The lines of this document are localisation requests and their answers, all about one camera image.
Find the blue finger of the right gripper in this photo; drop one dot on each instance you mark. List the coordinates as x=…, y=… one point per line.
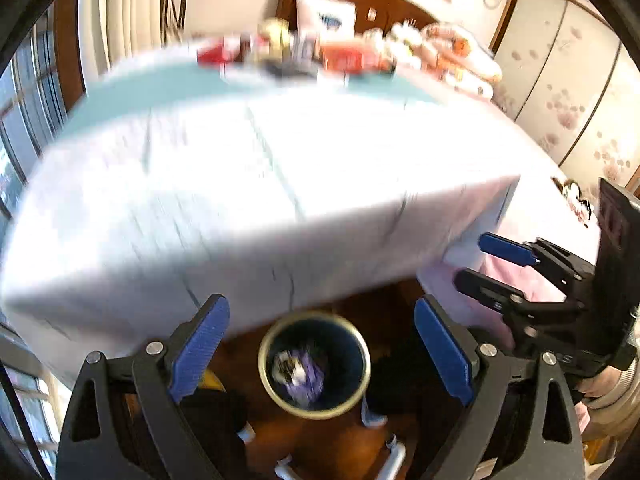
x=563, y=320
x=556, y=264

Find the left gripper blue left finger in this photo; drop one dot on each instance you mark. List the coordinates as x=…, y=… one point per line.
x=162, y=380

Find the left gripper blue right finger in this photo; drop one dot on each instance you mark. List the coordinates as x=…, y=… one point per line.
x=480, y=382

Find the purple plastic bag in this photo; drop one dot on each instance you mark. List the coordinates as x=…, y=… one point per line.
x=302, y=378

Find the orange snack packet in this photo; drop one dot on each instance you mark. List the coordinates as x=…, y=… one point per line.
x=352, y=59

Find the red paper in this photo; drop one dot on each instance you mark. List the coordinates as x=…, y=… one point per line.
x=225, y=51

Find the pink carton box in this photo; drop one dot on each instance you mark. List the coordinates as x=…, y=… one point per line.
x=304, y=48

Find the yellow paper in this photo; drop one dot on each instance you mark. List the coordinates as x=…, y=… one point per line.
x=277, y=33

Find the dark round trash bin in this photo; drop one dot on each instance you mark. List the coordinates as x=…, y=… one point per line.
x=335, y=345

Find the person's right hand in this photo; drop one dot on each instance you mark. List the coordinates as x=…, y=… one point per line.
x=612, y=399

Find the yellow slipper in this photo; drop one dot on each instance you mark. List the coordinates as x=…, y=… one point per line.
x=210, y=381

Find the pink bed blanket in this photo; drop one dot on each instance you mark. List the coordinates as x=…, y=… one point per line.
x=531, y=207

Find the white chair base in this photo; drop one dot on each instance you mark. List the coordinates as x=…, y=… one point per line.
x=337, y=448

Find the floral wardrobe door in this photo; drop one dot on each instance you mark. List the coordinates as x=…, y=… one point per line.
x=571, y=85

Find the tree pattern tablecloth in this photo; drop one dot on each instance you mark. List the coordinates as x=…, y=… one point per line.
x=170, y=182

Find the dark wooden headboard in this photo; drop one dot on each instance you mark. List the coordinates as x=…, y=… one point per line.
x=380, y=14

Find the pink pillow with whale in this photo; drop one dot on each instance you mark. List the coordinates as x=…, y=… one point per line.
x=320, y=17

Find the window with metal grille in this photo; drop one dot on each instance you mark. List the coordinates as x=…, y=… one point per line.
x=33, y=110

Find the beige curtain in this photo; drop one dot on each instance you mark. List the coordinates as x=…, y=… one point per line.
x=111, y=30

